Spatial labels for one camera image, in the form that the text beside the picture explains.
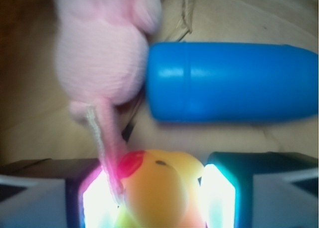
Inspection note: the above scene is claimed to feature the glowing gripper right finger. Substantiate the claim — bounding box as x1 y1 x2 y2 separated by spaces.
200 152 319 228

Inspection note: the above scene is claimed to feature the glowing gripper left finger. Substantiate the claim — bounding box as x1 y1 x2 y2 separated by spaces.
0 159 117 228

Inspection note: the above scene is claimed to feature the yellow rubber duck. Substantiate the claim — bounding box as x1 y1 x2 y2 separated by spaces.
114 150 206 228

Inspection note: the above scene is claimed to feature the brown paper bag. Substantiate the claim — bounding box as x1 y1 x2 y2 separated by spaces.
0 0 319 164

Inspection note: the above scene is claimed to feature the blue plastic bottle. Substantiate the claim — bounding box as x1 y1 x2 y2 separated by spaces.
146 42 319 123

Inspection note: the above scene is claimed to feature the pink plush bunny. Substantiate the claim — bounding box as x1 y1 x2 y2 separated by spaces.
54 0 161 202

